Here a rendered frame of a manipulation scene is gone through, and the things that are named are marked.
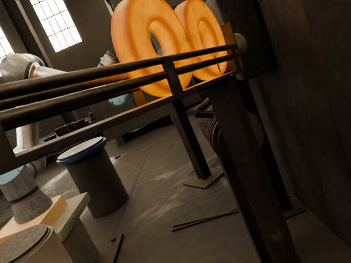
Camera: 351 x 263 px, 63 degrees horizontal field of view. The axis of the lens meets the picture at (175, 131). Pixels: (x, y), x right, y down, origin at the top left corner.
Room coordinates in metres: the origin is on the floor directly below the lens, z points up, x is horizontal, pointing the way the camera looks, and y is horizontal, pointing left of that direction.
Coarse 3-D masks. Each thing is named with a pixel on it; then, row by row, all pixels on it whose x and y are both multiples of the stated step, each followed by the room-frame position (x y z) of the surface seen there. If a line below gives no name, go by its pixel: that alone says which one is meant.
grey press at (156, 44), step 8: (104, 0) 4.33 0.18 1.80; (112, 0) 3.62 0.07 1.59; (120, 0) 3.63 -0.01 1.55; (168, 0) 3.68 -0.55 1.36; (176, 0) 3.69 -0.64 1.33; (112, 8) 3.90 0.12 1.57; (160, 48) 4.07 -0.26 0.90; (192, 80) 3.93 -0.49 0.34; (192, 96) 3.94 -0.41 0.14; (184, 104) 3.92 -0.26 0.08; (192, 104) 3.95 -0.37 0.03
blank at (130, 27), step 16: (128, 0) 0.42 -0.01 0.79; (144, 0) 0.44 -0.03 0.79; (160, 0) 0.48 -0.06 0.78; (112, 16) 0.42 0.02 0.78; (128, 16) 0.40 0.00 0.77; (144, 16) 0.43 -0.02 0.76; (160, 16) 0.46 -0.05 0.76; (176, 16) 0.50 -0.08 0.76; (112, 32) 0.41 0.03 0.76; (128, 32) 0.39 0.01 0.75; (144, 32) 0.42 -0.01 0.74; (160, 32) 0.48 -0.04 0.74; (176, 32) 0.48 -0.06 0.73; (128, 48) 0.39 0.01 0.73; (144, 48) 0.41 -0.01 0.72; (176, 48) 0.47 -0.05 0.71; (176, 64) 0.45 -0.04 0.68; (160, 96) 0.44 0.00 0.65
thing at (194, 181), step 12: (168, 108) 1.57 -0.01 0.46; (180, 108) 1.54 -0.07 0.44; (180, 120) 1.52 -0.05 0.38; (180, 132) 1.55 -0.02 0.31; (192, 132) 1.55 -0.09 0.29; (192, 144) 1.53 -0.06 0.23; (192, 156) 1.54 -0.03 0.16; (204, 168) 1.54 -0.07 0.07; (216, 168) 1.61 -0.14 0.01; (192, 180) 1.58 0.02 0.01; (204, 180) 1.52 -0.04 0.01
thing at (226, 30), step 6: (228, 24) 0.63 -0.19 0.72; (222, 30) 0.64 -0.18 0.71; (228, 30) 0.63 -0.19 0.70; (228, 36) 0.63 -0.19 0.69; (234, 36) 0.62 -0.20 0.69; (228, 42) 0.63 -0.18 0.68; (234, 42) 0.62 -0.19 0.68; (240, 60) 0.62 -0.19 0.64; (228, 66) 0.64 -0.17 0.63; (228, 72) 0.64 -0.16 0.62
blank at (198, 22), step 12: (192, 0) 0.56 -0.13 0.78; (180, 12) 0.54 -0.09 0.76; (192, 12) 0.55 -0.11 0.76; (204, 12) 0.59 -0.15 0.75; (192, 24) 0.54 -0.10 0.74; (204, 24) 0.59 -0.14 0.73; (216, 24) 0.62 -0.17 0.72; (192, 36) 0.52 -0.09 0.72; (204, 36) 0.61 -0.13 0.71; (216, 36) 0.60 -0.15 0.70; (192, 48) 0.51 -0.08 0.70; (204, 48) 0.55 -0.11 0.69; (204, 60) 0.53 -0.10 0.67; (204, 72) 0.54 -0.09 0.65; (216, 72) 0.56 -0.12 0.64
